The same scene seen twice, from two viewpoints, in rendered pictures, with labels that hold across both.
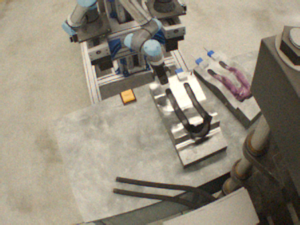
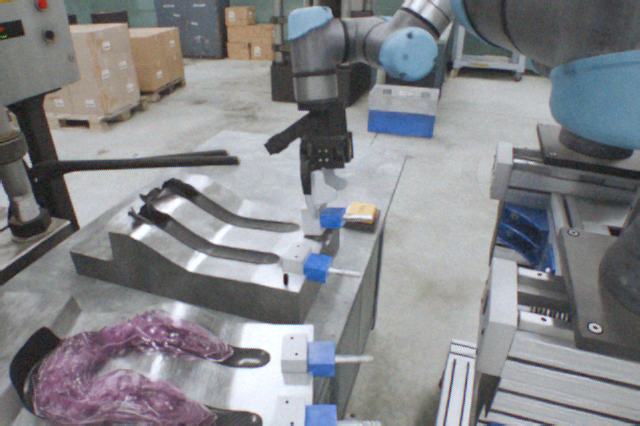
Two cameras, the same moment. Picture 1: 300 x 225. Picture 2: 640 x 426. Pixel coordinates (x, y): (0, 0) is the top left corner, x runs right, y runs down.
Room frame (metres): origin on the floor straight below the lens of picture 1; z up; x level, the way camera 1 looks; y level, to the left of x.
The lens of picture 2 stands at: (1.42, -0.71, 1.35)
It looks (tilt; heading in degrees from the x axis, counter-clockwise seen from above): 30 degrees down; 120
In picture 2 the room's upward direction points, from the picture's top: straight up
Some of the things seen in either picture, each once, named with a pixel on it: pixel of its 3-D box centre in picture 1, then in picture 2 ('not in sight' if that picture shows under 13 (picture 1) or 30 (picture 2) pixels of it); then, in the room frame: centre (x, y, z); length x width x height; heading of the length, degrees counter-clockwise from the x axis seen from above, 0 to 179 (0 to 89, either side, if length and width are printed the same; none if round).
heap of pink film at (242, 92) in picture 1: (234, 80); (126, 364); (1.01, -0.52, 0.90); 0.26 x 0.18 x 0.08; 30
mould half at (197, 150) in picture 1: (189, 115); (205, 235); (0.85, -0.20, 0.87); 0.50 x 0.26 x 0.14; 13
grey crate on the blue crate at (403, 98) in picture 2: not in sight; (404, 99); (0.13, 3.03, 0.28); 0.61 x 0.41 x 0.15; 13
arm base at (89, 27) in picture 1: (91, 21); (601, 122); (1.51, 0.28, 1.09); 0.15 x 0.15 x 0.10
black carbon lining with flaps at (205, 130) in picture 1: (189, 108); (206, 218); (0.87, -0.21, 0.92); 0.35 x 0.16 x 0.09; 13
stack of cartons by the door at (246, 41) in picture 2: not in sight; (252, 33); (-3.33, 5.20, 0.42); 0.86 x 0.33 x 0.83; 13
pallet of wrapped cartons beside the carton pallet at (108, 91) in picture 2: not in sight; (71, 74); (-3.01, 1.75, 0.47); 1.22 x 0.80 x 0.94; 17
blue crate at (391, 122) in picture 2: not in sight; (402, 117); (0.13, 3.03, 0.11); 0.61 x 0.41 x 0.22; 13
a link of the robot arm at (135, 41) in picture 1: (138, 40); (370, 40); (1.11, 0.00, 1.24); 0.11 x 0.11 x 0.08; 48
